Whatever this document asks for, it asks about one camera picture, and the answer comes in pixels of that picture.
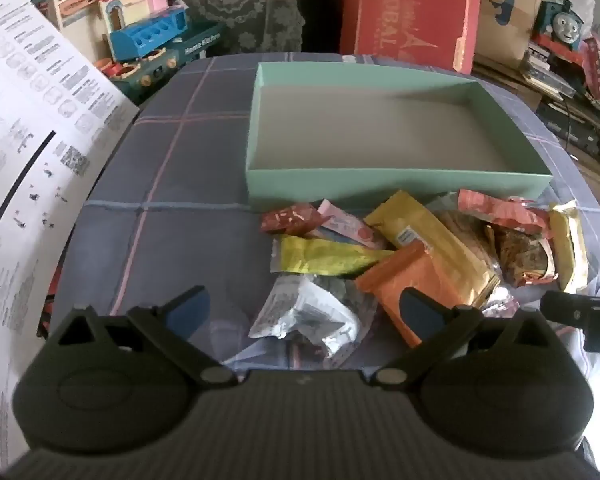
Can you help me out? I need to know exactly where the brown carton with blue print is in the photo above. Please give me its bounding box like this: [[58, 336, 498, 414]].
[[472, 0, 551, 63]]

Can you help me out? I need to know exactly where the dark red gold-print packet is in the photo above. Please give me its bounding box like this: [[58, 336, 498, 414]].
[[259, 202, 331, 237]]

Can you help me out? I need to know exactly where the brown patterned snack packet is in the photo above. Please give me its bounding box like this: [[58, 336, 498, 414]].
[[482, 212, 562, 288]]

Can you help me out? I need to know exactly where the pink peach-print packet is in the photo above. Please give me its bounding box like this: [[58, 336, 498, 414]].
[[316, 199, 388, 252]]

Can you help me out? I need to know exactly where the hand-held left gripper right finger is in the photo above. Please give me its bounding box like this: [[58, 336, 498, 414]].
[[372, 287, 553, 390]]

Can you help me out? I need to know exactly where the orange toy piece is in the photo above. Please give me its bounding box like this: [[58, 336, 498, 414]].
[[95, 55, 146, 83]]

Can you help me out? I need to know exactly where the grey flat box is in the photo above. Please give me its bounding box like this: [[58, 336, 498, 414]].
[[525, 67, 577, 100]]

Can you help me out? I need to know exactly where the orange packet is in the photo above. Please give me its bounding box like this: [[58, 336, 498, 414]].
[[354, 239, 483, 350]]

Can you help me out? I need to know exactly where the large yellow packet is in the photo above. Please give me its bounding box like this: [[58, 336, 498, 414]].
[[364, 189, 503, 308]]

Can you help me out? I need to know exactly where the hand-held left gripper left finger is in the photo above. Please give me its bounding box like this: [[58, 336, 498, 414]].
[[55, 285, 236, 390]]

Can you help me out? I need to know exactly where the plaid blue blanket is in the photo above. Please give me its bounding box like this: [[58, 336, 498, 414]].
[[42, 51, 600, 378]]

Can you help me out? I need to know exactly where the long red picture packet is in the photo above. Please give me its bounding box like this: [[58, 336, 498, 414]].
[[456, 188, 552, 235]]

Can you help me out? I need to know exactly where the pink toy house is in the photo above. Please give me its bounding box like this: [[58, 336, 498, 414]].
[[97, 0, 178, 33]]

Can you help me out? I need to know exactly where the grey patterned cloth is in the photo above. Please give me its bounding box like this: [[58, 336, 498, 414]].
[[180, 0, 306, 53]]

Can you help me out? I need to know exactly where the red cardboard box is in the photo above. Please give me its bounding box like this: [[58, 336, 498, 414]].
[[340, 0, 483, 75]]

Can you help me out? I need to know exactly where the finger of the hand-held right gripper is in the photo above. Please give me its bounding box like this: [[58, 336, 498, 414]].
[[539, 290, 593, 332]]

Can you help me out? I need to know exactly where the yellow-green packet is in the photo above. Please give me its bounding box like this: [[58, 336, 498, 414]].
[[271, 234, 397, 277]]

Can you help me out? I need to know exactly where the yellow packet with pale stripe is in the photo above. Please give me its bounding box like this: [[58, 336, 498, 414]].
[[547, 200, 591, 295]]

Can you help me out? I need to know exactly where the white silver packet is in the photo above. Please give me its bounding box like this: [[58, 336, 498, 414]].
[[248, 274, 378, 368]]

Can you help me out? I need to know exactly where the green cardboard box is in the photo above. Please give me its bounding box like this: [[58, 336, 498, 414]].
[[244, 60, 554, 211]]

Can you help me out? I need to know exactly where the white printed instruction sheet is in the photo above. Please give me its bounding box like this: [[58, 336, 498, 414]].
[[0, 0, 141, 466]]

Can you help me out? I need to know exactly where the shiny pink candy wrapper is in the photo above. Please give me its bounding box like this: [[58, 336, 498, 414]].
[[482, 287, 523, 318]]

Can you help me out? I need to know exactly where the blue toy train engine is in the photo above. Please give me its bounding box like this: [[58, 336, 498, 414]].
[[532, 0, 593, 53]]

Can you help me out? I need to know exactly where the blue toy with round holes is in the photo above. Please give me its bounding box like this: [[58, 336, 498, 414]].
[[109, 2, 190, 61]]

